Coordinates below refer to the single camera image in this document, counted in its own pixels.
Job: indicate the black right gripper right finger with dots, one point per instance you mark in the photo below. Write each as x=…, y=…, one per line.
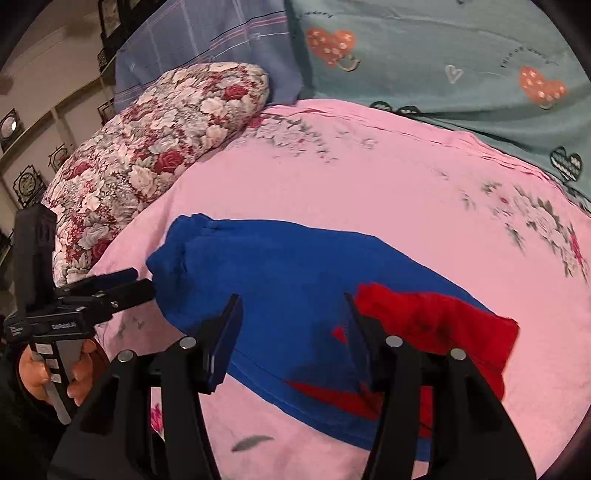
x=473, y=437

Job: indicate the person's left hand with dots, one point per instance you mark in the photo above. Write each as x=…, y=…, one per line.
x=35, y=374

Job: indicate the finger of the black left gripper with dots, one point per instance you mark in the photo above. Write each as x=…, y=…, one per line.
x=93, y=284
x=126, y=296

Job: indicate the red floral pillow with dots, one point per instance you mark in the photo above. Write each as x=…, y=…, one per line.
x=139, y=153

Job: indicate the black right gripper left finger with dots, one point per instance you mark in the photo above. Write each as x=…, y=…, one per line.
x=143, y=418

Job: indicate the blue and red pants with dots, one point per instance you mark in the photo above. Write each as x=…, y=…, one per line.
x=298, y=286

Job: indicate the wooden display cabinet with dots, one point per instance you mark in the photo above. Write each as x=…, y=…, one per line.
x=53, y=82

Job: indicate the green heart print blanket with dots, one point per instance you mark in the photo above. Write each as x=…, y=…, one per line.
x=501, y=70

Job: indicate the pink floral bed sheet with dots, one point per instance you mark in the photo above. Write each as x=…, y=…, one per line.
x=495, y=226

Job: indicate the blue plaid pillow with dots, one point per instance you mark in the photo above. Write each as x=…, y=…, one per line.
x=183, y=33

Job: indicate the black sleeved left forearm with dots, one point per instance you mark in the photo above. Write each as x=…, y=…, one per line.
x=30, y=430

